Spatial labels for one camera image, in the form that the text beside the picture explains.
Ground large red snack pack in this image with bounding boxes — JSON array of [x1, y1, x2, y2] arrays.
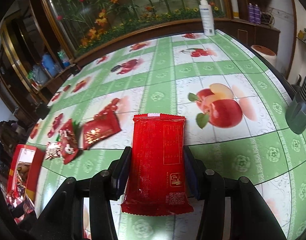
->
[[121, 113, 194, 216]]

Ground red gold lettered packet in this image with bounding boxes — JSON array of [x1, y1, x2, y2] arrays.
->
[[82, 110, 122, 150]]

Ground red white heart packet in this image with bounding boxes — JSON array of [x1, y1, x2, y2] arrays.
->
[[46, 141, 61, 159]]

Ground red white gift box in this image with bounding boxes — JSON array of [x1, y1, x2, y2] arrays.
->
[[7, 144, 45, 203]]

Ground black table clamp near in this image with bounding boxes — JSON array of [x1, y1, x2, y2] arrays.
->
[[34, 102, 51, 120]]

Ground blue container on shelf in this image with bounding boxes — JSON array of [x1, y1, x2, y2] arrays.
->
[[41, 53, 58, 77]]

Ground white red-topped bin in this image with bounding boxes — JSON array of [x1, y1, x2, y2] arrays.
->
[[251, 44, 277, 67]]

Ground wooden display cabinet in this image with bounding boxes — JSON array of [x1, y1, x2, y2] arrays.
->
[[0, 0, 73, 126]]

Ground white spray bottle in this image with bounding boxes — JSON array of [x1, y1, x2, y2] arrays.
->
[[199, 0, 215, 36]]

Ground purple bottles on shelf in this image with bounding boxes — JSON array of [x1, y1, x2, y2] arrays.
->
[[248, 3, 261, 24]]

